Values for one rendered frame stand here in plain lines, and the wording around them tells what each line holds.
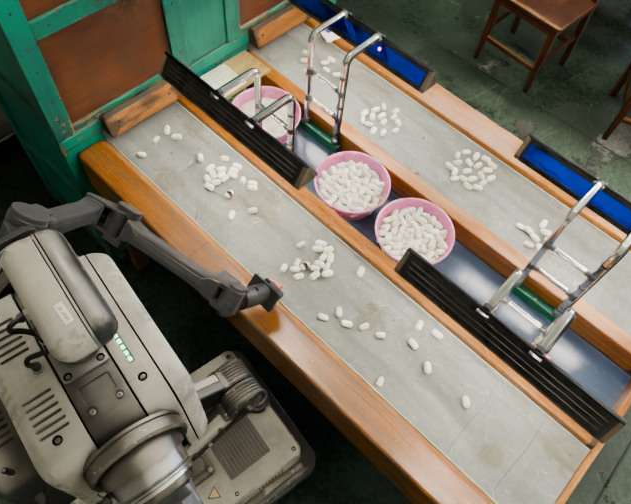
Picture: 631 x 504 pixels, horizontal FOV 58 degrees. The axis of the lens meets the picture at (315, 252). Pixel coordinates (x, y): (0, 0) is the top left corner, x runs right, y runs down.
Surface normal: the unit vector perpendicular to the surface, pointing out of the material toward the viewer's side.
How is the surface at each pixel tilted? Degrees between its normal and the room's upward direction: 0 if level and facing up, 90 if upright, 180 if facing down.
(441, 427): 0
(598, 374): 0
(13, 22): 90
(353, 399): 0
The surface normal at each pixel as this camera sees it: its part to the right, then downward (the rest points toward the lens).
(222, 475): 0.06, -0.51
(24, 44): 0.72, 0.62
